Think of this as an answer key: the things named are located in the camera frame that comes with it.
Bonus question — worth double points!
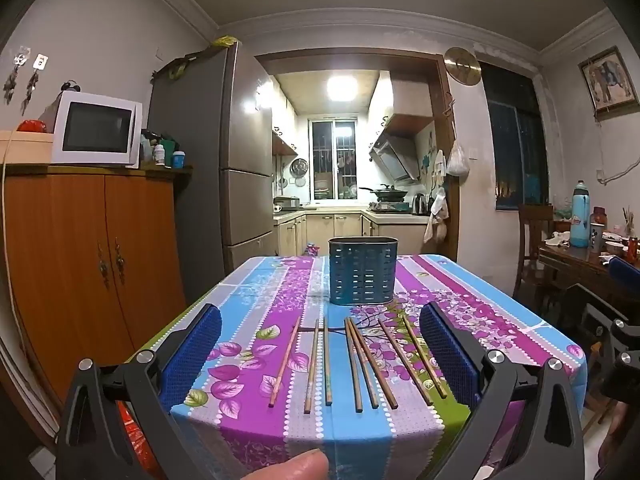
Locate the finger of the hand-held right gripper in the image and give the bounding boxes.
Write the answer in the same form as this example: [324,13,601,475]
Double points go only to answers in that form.
[606,255,640,291]
[562,282,640,361]

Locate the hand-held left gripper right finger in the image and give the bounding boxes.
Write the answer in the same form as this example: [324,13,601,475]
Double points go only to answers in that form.
[420,302,586,480]

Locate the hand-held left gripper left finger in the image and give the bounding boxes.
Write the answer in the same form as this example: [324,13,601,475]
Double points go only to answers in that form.
[55,304,222,480]

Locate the blue slotted utensil holder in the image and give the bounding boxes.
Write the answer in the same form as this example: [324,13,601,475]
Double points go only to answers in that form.
[328,236,399,306]

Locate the person's right forearm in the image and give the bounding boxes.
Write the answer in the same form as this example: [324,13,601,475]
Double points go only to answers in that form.
[600,400,640,480]

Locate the person's left hand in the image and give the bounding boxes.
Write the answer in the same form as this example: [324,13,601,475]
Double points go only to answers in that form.
[239,449,329,480]

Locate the dark wooden side table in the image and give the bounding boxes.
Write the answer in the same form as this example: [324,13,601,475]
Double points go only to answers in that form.
[537,232,640,321]

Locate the light blue thermos bottle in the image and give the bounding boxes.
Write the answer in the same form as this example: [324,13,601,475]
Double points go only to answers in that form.
[570,180,592,248]

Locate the floral striped tablecloth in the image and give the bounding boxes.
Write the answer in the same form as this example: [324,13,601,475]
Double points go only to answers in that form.
[125,254,588,480]

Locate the red plastic object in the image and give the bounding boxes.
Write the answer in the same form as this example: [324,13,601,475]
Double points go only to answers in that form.
[117,400,163,478]

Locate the wooden chair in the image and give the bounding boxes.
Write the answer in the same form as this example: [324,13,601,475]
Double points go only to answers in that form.
[515,203,556,301]

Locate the hanging cloth bags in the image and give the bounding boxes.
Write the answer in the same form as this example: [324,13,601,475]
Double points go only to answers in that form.
[424,150,451,246]

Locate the orange wooden cabinet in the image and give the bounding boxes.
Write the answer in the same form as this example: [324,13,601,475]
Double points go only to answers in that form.
[0,162,193,401]

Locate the dark window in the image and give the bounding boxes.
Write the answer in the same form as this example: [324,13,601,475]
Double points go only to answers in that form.
[479,61,548,212]

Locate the beige kitchen base cabinets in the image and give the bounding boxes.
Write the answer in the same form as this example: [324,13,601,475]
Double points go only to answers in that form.
[274,210,432,257]

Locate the black wok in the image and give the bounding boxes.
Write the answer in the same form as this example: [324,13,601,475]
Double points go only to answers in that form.
[359,184,407,200]

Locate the white plastic bag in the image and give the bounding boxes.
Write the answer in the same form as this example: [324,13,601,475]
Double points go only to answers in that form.
[445,140,471,177]

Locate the grey refrigerator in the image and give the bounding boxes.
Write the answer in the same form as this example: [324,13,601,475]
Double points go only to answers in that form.
[147,41,276,306]

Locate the steel range hood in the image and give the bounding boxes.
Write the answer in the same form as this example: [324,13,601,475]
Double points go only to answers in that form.
[369,132,421,183]

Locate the barred kitchen window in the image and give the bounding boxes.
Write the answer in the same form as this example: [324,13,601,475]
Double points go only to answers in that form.
[311,119,358,202]

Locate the white microwave oven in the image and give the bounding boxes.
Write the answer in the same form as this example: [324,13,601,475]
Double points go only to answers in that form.
[51,91,143,169]

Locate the beige box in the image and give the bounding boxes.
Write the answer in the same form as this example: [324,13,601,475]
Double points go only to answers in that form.
[0,130,55,164]

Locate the square ceiling light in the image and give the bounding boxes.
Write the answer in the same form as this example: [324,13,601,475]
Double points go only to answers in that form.
[326,76,360,102]

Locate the dark green cloth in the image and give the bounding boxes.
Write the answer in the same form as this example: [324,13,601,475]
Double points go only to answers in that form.
[150,52,201,81]

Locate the hanging dreamcatcher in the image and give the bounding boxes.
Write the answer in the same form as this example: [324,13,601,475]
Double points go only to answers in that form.
[2,46,32,106]
[20,52,49,116]

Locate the framed wall picture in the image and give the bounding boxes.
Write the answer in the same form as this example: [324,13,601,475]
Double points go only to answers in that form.
[577,46,640,122]

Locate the narrow kitchen wall cabinet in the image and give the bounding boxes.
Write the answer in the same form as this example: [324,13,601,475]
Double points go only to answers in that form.
[272,75,299,157]

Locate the wide kitchen wall cabinet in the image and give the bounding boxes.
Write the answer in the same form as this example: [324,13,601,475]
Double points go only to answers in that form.
[367,71,435,136]

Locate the gold round wall clock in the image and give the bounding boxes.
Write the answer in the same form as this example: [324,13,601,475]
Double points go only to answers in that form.
[444,46,482,86]

